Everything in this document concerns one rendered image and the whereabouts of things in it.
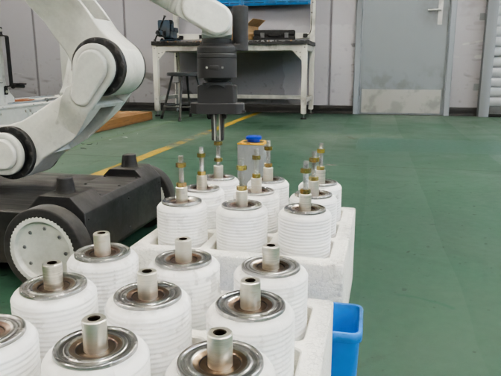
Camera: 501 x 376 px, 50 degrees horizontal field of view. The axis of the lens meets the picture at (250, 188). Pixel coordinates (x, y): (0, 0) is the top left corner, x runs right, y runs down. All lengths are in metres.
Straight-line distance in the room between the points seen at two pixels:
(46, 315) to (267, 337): 0.24
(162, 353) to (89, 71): 0.89
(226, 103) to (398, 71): 4.93
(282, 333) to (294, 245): 0.40
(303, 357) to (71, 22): 1.05
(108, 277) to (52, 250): 0.56
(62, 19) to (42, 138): 0.31
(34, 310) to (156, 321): 0.14
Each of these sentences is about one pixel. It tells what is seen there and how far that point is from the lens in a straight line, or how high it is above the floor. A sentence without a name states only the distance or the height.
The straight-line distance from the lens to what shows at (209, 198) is 1.10.
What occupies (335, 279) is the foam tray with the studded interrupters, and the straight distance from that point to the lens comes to 0.93.
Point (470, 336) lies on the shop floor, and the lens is 1.14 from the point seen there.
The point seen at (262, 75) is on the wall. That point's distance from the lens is 6.19.
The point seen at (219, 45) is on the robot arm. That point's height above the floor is 0.55.
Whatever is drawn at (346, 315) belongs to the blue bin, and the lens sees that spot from 0.93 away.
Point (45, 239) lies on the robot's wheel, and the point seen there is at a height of 0.13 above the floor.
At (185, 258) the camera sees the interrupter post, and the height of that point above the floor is 0.26.
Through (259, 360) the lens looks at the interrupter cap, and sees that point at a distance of 0.49.
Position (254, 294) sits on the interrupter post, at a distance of 0.58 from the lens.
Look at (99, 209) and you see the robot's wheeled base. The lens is 1.34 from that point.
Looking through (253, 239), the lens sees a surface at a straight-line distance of 0.97.
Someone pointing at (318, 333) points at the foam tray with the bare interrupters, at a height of 0.18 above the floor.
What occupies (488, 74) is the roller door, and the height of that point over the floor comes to 0.43.
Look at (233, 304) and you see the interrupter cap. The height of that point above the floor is 0.25.
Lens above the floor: 0.50
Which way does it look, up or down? 13 degrees down
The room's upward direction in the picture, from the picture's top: straight up
